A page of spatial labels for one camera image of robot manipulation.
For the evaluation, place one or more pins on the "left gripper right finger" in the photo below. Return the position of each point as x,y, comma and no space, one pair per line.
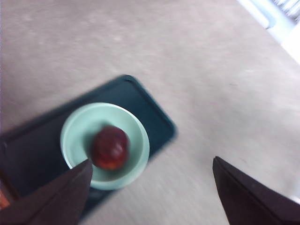
250,201

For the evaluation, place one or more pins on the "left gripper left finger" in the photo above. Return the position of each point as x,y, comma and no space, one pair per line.
51,201

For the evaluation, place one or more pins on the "teal ceramic bowl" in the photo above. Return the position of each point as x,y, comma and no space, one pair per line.
77,126

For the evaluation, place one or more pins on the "dark purple plum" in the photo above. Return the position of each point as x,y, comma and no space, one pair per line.
110,147

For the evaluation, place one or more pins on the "brown wicker basket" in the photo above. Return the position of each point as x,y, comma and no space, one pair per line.
2,199

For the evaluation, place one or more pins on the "dark rectangular tray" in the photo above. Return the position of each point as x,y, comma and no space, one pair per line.
35,150

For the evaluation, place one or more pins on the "white ledge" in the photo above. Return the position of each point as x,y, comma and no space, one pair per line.
262,11

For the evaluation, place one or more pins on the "white ribbed panel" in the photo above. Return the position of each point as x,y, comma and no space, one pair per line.
289,8

